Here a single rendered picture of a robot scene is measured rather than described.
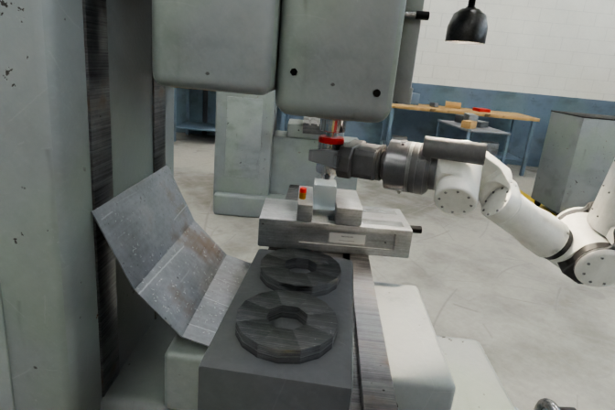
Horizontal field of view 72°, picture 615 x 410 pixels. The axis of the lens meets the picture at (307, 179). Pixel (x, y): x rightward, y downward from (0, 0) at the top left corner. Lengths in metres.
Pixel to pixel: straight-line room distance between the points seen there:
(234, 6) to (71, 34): 0.23
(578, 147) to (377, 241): 4.23
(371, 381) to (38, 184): 0.53
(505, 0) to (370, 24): 7.16
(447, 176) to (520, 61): 7.20
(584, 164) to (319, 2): 4.66
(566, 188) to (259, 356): 4.90
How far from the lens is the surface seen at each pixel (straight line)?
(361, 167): 0.73
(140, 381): 0.96
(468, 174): 0.71
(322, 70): 0.67
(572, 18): 8.21
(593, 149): 5.19
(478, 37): 0.86
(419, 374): 0.82
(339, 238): 0.98
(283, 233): 0.97
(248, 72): 0.66
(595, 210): 0.85
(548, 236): 0.81
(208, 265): 0.97
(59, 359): 0.82
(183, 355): 0.81
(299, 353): 0.36
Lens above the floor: 1.40
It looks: 16 degrees down
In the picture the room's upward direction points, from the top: 5 degrees clockwise
